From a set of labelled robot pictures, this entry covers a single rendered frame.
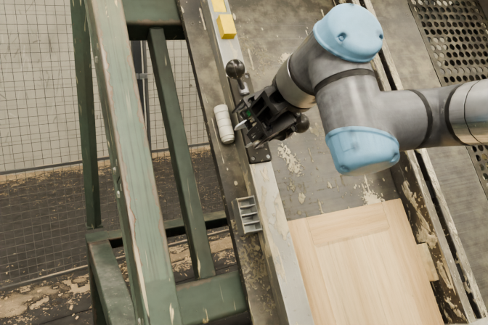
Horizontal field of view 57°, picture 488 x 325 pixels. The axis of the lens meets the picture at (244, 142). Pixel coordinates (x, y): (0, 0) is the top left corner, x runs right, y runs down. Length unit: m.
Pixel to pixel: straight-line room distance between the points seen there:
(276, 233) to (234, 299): 0.15
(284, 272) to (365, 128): 0.44
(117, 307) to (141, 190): 0.73
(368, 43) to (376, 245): 0.58
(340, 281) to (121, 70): 0.60
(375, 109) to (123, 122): 0.49
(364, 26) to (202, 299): 0.58
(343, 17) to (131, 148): 0.46
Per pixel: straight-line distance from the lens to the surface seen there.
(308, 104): 0.62
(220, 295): 0.90
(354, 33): 0.53
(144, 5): 1.09
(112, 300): 1.52
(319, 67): 0.54
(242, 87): 0.92
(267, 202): 0.88
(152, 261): 0.79
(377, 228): 1.03
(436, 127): 0.57
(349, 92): 0.52
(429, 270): 1.08
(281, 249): 0.87
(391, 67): 1.16
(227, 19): 1.01
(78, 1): 1.59
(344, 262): 0.97
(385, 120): 0.52
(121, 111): 0.85
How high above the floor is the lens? 1.60
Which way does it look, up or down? 14 degrees down
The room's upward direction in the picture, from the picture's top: straight up
